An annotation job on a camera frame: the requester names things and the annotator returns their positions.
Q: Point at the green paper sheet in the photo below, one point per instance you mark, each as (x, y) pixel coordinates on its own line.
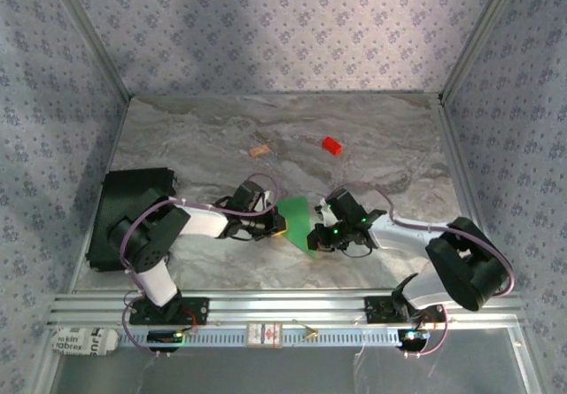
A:
(297, 221)

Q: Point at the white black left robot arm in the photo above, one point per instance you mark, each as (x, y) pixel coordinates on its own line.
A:
(146, 243)

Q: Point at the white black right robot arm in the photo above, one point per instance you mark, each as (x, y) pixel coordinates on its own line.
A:
(460, 265)

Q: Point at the small orange block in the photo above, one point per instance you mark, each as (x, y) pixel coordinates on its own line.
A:
(259, 151)

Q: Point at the small red block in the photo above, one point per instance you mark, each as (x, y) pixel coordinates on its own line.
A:
(332, 145)

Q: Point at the small brass clip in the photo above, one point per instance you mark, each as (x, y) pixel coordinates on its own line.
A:
(310, 334)

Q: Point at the white red label card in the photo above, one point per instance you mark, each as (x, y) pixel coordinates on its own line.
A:
(264, 335)

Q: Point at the black controller board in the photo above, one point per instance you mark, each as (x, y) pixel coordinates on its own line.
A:
(164, 337)
(412, 338)

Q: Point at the grey metal shelf panel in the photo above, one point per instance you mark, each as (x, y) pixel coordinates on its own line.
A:
(266, 372)

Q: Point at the black flat tray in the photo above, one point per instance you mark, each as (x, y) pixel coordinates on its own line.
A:
(119, 190)

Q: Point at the white printed paper roll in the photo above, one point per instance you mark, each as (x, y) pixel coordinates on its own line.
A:
(80, 342)

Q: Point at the aluminium mounting rail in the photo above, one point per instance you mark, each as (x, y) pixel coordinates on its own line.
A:
(283, 307)

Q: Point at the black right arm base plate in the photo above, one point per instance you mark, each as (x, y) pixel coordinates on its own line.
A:
(378, 310)

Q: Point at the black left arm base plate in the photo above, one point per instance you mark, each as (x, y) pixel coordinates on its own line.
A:
(195, 312)

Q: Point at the aluminium side rail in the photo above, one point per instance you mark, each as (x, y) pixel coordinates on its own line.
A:
(460, 181)
(111, 164)

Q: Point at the aluminium corner post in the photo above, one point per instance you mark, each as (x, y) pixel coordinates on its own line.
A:
(93, 35)
(480, 35)

